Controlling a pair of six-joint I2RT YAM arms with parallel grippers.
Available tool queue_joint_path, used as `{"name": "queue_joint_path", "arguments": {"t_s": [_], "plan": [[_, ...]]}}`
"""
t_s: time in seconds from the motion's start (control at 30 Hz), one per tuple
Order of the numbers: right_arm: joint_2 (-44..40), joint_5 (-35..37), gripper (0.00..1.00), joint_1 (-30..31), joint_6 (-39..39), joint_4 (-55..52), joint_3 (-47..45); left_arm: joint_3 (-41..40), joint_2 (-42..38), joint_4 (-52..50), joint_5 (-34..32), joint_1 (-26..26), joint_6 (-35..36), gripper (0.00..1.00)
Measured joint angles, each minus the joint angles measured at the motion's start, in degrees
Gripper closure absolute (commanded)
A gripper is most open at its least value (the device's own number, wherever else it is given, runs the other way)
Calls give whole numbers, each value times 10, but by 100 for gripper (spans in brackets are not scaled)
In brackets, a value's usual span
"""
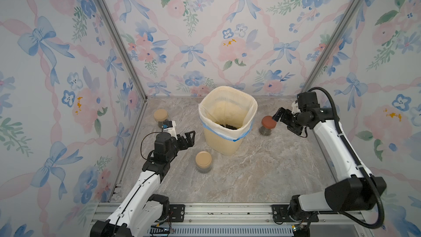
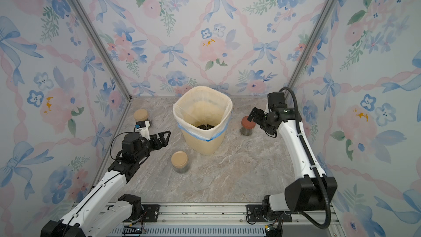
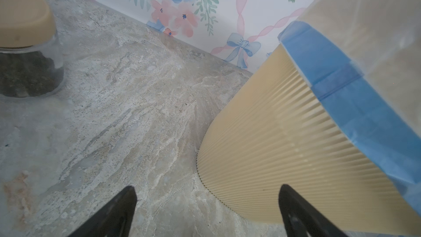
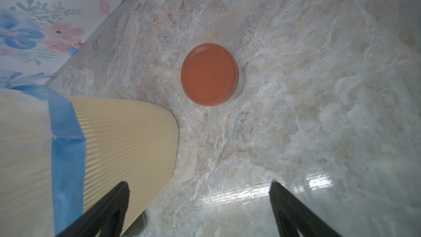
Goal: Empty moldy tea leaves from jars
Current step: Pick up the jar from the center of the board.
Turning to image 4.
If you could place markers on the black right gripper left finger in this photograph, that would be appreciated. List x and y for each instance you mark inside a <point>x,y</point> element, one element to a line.
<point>105,218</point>

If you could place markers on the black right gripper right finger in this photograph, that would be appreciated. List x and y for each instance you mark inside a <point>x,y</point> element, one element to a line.
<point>293,218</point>

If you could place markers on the glass jar with tea leaves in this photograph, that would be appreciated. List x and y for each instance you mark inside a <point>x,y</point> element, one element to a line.
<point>240,86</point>

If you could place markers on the red jar lid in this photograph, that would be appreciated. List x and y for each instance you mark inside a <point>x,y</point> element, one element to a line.
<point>209,75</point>

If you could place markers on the cream ribbed trash bin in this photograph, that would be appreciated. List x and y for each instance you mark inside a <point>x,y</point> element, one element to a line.
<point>126,141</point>

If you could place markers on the translucent bin liner blue band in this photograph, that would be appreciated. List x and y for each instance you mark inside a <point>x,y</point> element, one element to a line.
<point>43,162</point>

